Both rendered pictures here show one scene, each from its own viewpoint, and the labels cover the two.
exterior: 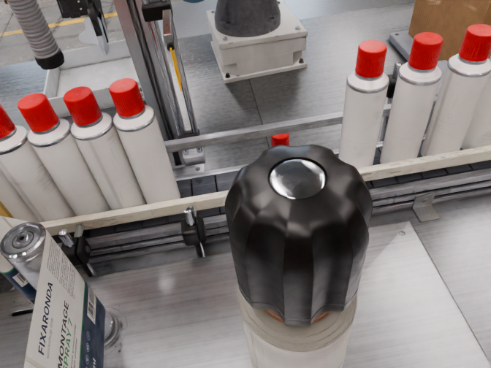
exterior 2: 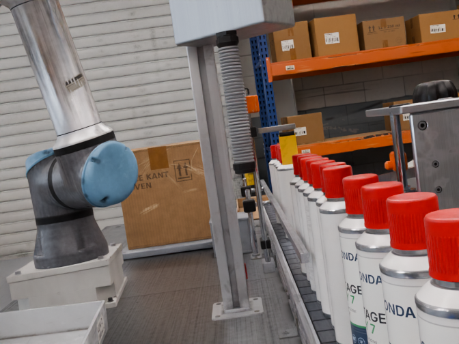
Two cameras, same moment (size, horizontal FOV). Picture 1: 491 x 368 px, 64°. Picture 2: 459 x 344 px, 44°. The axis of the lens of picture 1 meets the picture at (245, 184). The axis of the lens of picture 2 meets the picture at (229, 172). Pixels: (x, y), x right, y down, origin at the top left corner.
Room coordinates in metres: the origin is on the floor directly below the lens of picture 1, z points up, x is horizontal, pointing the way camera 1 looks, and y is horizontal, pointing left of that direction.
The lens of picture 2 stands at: (0.47, 1.08, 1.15)
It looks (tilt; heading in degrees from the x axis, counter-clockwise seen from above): 5 degrees down; 274
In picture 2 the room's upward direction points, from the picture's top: 8 degrees counter-clockwise
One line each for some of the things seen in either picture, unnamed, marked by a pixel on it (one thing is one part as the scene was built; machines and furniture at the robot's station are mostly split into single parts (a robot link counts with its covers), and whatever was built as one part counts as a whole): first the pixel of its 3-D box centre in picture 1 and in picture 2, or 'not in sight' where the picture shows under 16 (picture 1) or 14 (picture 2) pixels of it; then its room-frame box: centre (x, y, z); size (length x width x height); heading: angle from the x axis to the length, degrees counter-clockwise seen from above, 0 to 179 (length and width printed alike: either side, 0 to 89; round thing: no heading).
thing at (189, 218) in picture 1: (196, 237); not in sight; (0.33, 0.08, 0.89); 0.03 x 0.03 x 0.12; 3
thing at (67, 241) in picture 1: (82, 247); not in sight; (0.34, 0.23, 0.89); 0.06 x 0.03 x 0.12; 3
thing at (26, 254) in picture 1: (67, 292); not in sight; (0.22, 0.19, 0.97); 0.05 x 0.05 x 0.19
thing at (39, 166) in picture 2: not in sight; (59, 180); (0.90, -0.06, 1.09); 0.13 x 0.12 x 0.14; 141
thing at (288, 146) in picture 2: (174, 63); (288, 147); (0.43, 0.06, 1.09); 0.03 x 0.01 x 0.06; 3
